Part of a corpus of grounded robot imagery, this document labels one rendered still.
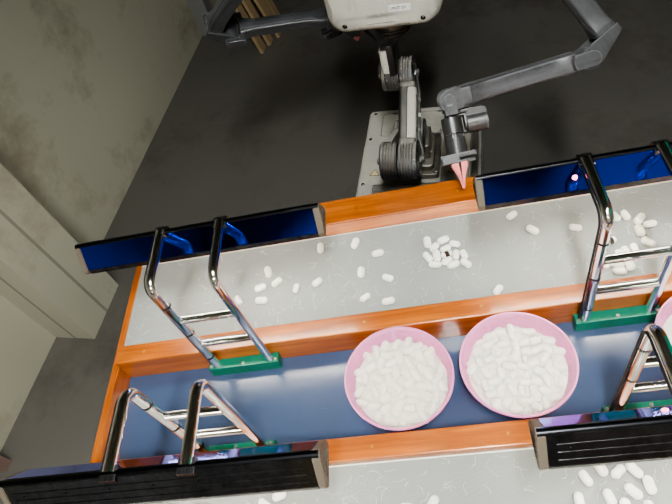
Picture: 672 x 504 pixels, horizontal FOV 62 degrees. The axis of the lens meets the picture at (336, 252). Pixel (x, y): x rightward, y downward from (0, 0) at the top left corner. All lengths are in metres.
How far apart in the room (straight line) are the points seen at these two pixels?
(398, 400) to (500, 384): 0.24
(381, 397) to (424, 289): 0.32
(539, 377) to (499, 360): 0.10
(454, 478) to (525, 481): 0.15
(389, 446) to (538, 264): 0.62
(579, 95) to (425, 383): 2.13
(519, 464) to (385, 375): 0.36
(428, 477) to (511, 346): 0.37
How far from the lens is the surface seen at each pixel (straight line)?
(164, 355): 1.65
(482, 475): 1.34
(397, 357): 1.45
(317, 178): 2.96
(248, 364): 1.59
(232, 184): 3.13
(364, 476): 1.37
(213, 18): 2.08
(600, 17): 1.73
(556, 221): 1.67
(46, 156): 3.01
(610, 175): 1.33
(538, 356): 1.46
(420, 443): 1.34
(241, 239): 1.35
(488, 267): 1.57
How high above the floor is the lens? 2.04
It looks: 51 degrees down
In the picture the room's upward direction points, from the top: 21 degrees counter-clockwise
